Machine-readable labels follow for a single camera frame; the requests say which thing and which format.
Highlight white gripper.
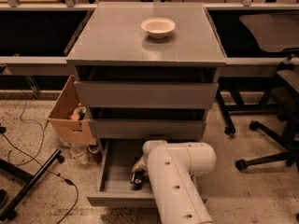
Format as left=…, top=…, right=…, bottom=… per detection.
left=132, top=155, right=148, bottom=173

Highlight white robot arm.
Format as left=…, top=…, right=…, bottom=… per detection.
left=132, top=140, right=217, bottom=224

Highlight grey bottom drawer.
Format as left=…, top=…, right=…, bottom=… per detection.
left=86, top=138, right=208, bottom=209

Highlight grey drawer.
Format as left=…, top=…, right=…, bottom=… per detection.
left=74, top=66, right=219, bottom=110
left=86, top=138, right=208, bottom=209
left=89, top=107, right=207, bottom=140

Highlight grey middle drawer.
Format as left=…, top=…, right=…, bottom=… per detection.
left=89, top=107, right=207, bottom=140

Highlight grey top drawer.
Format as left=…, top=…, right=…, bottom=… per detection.
left=74, top=66, right=219, bottom=110

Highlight grey drawer cabinet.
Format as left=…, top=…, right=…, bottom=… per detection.
left=65, top=1, right=227, bottom=142

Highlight white plastic cups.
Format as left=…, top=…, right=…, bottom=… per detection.
left=70, top=145, right=102, bottom=165

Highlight brown cardboard box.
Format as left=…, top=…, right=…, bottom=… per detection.
left=48, top=76, right=96, bottom=146

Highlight items in cardboard box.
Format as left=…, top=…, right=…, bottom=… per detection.
left=69, top=104, right=89, bottom=120

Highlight black stand leg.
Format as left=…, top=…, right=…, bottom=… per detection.
left=0, top=149, right=64, bottom=221

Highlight white paper bowl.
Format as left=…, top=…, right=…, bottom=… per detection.
left=141, top=18, right=176, bottom=39

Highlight black office chair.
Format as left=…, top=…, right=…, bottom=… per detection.
left=235, top=69, right=299, bottom=171

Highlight black floor cable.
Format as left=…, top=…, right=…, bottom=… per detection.
left=0, top=91, right=79, bottom=224

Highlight black table leg frame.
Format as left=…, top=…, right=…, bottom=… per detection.
left=216, top=90, right=278, bottom=135

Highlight grey metal bench frame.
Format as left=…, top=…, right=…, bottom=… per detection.
left=1, top=3, right=298, bottom=76

